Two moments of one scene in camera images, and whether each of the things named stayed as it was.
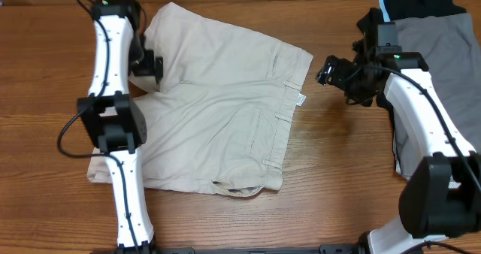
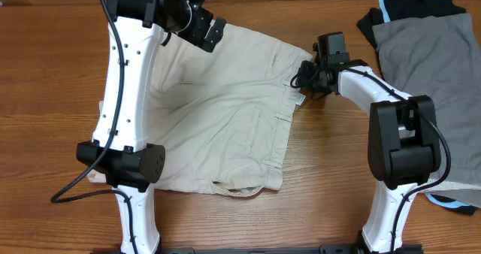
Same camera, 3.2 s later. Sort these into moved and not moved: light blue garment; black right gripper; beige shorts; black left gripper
Moved: black right gripper; black left gripper
Not moved: light blue garment; beige shorts
